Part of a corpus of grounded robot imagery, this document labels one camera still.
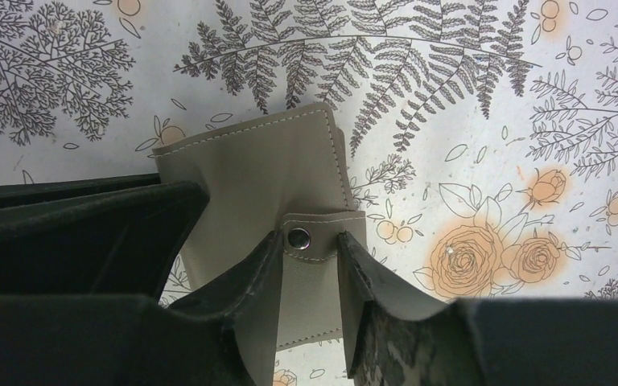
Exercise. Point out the floral patterned table mat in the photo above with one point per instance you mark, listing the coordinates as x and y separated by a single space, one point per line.
481 137

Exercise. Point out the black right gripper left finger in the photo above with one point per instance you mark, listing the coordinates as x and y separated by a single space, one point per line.
82 268

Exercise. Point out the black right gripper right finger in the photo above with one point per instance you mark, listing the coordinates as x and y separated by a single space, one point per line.
394 334

